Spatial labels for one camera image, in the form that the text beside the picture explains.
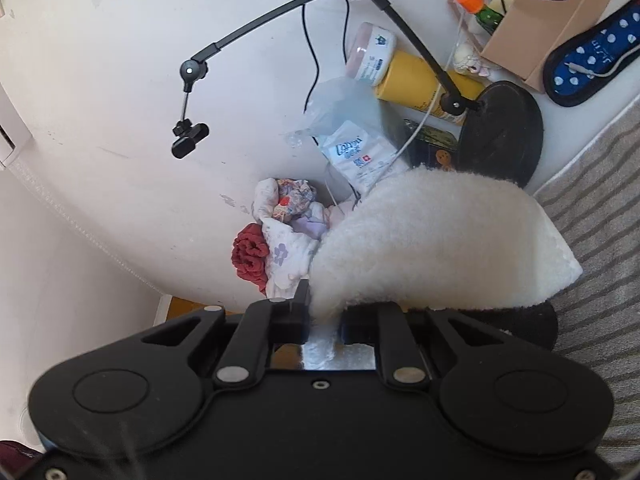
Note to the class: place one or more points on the colourful floral cloth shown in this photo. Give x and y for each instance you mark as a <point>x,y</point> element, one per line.
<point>295,192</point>

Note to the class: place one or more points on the white and pink cream jar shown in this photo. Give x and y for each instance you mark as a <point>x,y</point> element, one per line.
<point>372,52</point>

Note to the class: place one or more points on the yellow cylinder can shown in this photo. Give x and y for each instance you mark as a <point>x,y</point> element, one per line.
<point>405,80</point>

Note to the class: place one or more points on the black gooseneck stand with base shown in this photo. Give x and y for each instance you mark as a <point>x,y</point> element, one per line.
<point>500,130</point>

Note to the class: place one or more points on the black tin with orange print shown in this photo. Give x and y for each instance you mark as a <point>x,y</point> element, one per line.
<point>432,147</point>

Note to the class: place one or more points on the clear plastic bag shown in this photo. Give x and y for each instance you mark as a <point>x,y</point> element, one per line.
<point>340,100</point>

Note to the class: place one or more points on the brown wooden furniture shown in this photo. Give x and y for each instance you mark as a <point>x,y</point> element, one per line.
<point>185,305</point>

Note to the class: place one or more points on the white cloth with purple flowers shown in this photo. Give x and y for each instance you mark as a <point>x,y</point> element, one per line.
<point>287,260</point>

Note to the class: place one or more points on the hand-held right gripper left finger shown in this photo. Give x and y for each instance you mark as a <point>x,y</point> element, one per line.
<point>299,321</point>

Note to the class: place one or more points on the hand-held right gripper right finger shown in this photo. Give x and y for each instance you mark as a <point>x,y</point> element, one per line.
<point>346,325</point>

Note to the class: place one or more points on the lilac cloth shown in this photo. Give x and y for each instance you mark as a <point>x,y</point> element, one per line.
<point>312,222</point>

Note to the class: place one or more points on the small white figurine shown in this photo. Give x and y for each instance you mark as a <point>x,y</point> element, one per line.
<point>470,62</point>

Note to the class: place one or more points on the red cloth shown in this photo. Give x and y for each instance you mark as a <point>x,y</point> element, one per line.
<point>250,255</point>

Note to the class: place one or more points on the grey striped blanket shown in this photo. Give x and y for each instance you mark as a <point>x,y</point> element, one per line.
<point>595,210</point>

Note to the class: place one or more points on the white wipes packet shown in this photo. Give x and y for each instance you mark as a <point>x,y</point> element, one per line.
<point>355,152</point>

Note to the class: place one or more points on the beige cardboard box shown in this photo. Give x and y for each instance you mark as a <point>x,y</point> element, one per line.
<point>530,35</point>

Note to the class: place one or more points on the green bottle with orange cap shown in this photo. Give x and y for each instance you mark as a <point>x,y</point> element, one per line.
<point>470,0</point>

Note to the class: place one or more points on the blue dotted slipper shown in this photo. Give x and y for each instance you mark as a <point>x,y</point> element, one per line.
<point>590,55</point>

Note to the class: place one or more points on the white fluffy cloth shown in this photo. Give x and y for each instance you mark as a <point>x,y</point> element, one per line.
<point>440,240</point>

